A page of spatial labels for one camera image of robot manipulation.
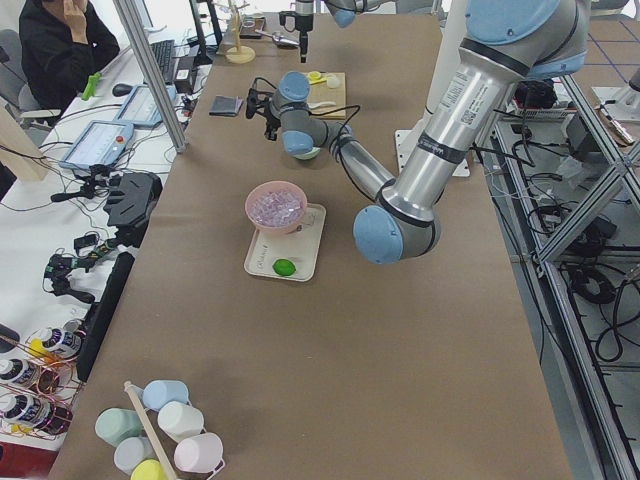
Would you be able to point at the far teach pendant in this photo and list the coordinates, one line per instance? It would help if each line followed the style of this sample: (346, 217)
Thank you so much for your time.
(139, 109)

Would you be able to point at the aluminium frame post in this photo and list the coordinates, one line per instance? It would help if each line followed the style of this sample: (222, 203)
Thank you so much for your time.
(134, 29)

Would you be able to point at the cream serving tray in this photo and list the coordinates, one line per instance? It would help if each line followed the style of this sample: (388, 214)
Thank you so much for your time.
(301, 247)

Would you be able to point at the light blue cup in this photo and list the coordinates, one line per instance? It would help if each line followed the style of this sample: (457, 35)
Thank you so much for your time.
(158, 393)

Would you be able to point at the grey folded cloth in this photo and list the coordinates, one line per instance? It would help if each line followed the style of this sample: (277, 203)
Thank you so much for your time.
(225, 106)

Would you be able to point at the white wire cup rack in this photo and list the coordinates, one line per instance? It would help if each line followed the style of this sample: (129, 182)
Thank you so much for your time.
(196, 451)

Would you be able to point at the green lime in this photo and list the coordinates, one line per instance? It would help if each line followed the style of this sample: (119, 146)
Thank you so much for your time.
(284, 267)

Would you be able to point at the green cup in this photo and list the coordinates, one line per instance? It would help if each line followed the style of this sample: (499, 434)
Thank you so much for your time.
(115, 425)

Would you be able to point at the pink bowl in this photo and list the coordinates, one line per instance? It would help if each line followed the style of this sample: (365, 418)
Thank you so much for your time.
(273, 186)

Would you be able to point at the mint white cup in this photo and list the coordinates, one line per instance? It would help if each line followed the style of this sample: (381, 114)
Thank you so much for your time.
(180, 421)

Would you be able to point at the mint green bowl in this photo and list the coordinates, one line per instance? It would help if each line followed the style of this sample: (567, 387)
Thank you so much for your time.
(311, 154)

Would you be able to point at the pile of ice cubes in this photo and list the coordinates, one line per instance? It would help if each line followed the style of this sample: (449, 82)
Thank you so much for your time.
(278, 208)

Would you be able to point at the computer mouse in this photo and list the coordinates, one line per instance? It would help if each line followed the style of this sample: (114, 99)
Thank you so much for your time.
(121, 89)

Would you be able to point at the yellow cup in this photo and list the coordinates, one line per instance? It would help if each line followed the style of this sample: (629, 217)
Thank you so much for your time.
(149, 469)

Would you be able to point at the copper wire bottle basket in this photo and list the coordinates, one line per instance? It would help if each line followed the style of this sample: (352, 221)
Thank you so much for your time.
(39, 382)

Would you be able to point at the pale pink cup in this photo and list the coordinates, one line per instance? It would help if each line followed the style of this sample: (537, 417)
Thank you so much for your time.
(201, 453)

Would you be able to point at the wooden cutting board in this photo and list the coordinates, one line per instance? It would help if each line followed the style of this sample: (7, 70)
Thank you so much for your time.
(321, 92)

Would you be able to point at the teach pendant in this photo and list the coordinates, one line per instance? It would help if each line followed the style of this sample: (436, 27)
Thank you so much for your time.
(139, 109)
(100, 144)

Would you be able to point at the near teach pendant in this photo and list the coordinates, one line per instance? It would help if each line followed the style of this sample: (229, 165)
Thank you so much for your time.
(100, 144)

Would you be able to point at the metal ice scoop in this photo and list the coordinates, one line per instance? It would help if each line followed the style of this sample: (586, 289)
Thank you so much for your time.
(280, 40)

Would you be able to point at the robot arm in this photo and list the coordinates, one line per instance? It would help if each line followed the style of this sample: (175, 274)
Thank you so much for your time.
(343, 13)
(504, 43)

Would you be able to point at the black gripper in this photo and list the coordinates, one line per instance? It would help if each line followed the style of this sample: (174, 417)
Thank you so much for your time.
(303, 22)
(270, 119)

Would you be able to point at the white ceramic spoon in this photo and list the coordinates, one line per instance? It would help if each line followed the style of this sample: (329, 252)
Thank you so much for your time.
(322, 104)

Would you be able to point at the wooden rack handle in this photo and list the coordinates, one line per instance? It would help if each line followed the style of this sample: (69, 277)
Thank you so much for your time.
(156, 444)

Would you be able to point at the seated person in black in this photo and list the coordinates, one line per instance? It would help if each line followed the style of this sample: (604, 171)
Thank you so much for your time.
(63, 43)

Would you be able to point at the black keyboard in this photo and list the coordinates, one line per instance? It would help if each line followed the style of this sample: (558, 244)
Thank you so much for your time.
(163, 52)

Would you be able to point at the wooden mug tree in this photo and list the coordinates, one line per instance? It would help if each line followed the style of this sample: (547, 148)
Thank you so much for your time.
(231, 47)

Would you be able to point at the grey blue cup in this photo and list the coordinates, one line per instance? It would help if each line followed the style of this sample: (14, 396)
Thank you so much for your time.
(131, 452)

